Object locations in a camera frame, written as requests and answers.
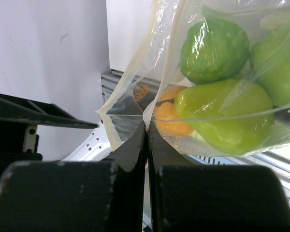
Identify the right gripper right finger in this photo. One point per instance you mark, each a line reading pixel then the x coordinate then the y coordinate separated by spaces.
pixel 189 197

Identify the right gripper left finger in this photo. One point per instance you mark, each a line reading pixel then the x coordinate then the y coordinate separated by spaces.
pixel 80 196

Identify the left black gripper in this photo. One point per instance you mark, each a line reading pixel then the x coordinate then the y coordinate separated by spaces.
pixel 19 119

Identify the orange toy fruit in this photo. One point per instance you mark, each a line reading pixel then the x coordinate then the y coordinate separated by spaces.
pixel 166 116

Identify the clear dotted zip top bag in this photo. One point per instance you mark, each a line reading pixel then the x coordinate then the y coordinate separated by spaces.
pixel 158 58

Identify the green bumpy toy guava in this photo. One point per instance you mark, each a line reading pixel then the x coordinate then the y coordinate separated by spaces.
pixel 215 49

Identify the green toy apple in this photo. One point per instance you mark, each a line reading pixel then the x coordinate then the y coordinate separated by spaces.
pixel 270 58

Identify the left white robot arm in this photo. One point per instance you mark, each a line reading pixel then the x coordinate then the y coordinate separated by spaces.
pixel 93 148

